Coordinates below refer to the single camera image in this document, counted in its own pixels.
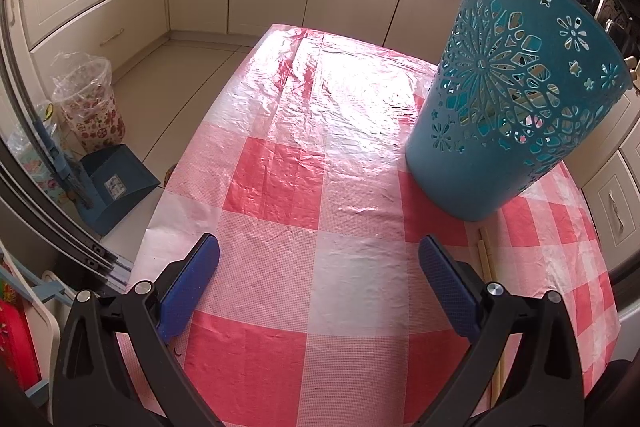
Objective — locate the blue perforated plastic basket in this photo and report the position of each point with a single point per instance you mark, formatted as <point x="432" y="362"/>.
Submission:
<point x="460" y="177"/>

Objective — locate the blue dustpan with broom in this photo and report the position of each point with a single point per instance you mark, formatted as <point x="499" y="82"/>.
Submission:
<point x="115" y="187"/>

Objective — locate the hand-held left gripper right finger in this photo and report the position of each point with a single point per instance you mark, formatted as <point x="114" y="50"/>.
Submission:
<point x="450" y="287"/>

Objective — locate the metal sliding door frame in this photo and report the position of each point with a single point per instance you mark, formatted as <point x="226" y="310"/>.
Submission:
<point x="45" y="217"/>

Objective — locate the floral trash bin with bag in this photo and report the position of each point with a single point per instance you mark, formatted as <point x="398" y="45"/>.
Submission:
<point x="95" y="117"/>

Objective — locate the red floral container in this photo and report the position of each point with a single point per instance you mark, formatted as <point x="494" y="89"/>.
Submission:
<point x="17" y="347"/>

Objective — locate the red checkered plastic tablecloth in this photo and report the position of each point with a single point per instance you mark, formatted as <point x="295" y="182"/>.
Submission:
<point x="310" y="157"/>

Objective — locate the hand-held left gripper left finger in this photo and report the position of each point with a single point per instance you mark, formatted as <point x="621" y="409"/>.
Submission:
<point x="187" y="292"/>

